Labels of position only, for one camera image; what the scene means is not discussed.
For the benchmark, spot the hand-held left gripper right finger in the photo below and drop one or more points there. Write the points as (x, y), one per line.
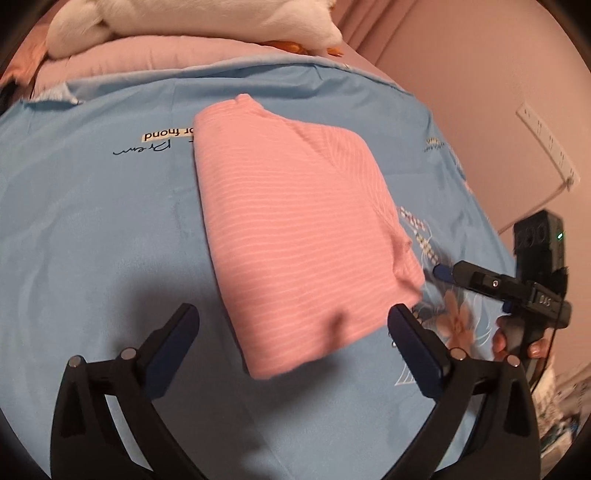
(413, 341)

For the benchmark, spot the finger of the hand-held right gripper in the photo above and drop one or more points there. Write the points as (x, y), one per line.
(480, 279)

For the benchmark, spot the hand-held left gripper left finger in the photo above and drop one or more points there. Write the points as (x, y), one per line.
(173, 339)

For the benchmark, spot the pink striped long-sleeve shirt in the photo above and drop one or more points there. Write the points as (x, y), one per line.
(295, 230)

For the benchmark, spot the person's right hand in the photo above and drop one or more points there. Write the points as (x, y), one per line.
(499, 344)

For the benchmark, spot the blue floral blanket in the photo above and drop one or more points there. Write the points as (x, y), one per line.
(101, 221)

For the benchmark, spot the pink curtain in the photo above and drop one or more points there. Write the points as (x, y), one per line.
(369, 23)

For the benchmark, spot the white plush goose toy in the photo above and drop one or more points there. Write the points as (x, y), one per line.
(184, 18)

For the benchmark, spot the white wall socket strip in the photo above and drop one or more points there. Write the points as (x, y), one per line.
(549, 143)

